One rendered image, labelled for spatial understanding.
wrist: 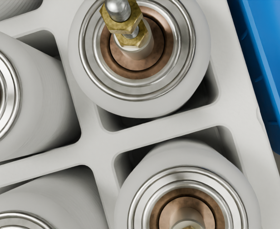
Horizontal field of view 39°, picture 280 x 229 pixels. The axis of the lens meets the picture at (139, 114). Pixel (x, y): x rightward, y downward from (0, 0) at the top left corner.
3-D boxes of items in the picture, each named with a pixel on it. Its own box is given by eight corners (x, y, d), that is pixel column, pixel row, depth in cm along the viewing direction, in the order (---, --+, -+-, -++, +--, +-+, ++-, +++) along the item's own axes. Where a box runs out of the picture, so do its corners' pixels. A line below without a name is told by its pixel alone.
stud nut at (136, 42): (152, 41, 23) (151, 38, 22) (125, 55, 23) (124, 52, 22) (137, 11, 23) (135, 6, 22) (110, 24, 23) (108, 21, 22)
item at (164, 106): (212, 93, 43) (238, 75, 25) (133, 133, 44) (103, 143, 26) (172, 15, 44) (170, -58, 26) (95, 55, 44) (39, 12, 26)
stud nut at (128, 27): (147, 26, 19) (146, 21, 18) (115, 42, 19) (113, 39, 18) (129, -11, 19) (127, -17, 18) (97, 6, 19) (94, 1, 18)
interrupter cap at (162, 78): (216, 69, 25) (217, 67, 25) (111, 121, 26) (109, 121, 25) (163, -35, 26) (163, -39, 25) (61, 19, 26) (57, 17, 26)
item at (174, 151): (133, 141, 44) (103, 156, 26) (222, 131, 43) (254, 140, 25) (144, 228, 44) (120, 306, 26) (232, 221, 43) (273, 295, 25)
